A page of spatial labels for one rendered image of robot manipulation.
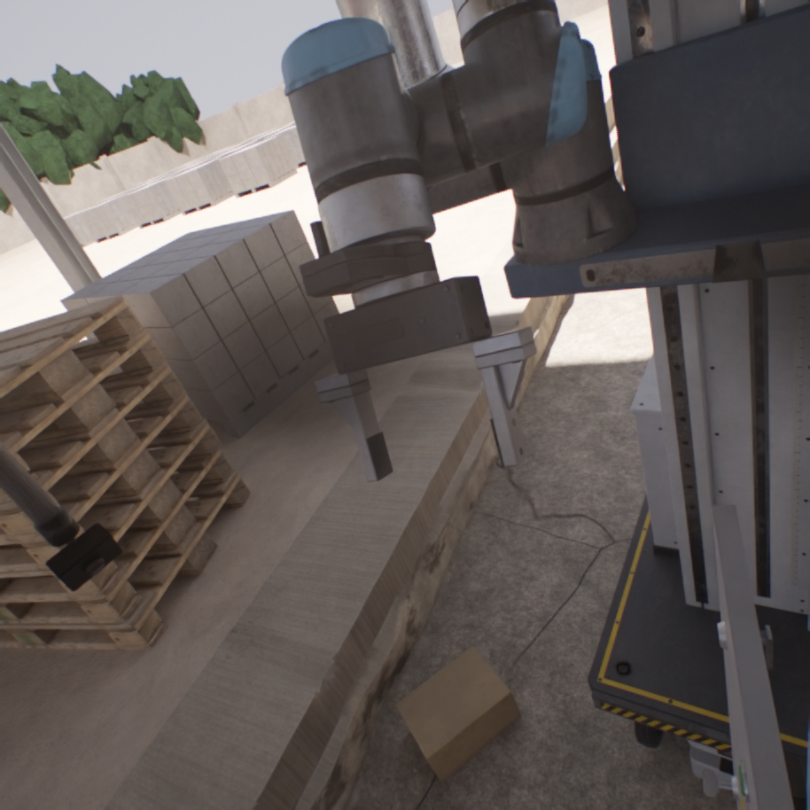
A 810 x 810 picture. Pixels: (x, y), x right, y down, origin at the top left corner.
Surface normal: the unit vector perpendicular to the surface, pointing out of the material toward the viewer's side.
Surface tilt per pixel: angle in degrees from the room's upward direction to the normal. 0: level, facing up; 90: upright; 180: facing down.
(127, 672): 0
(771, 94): 90
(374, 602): 88
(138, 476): 90
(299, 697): 0
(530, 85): 74
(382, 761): 0
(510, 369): 66
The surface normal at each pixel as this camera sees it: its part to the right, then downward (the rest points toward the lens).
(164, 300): 0.76, 0.10
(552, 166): -0.25, 0.59
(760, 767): -0.33, -0.80
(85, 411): 0.91, -0.13
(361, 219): -0.24, 0.19
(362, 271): 0.58, -0.05
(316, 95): -0.45, 0.22
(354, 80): 0.21, 0.07
